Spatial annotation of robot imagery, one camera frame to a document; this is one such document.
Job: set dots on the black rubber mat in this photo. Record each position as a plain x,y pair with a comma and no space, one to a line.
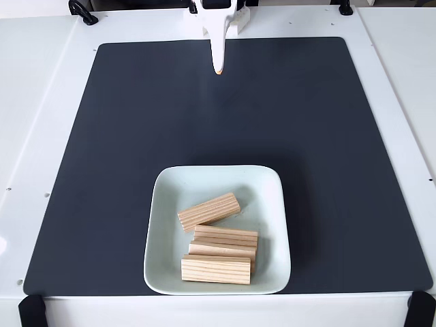
102,204

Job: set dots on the pale green square plate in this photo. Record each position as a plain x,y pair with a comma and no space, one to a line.
163,238

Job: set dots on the grooved wooden block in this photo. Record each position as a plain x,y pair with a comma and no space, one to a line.
226,233
221,250
216,270
209,211

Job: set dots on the black table clamp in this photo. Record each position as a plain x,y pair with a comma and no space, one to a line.
345,8
85,15

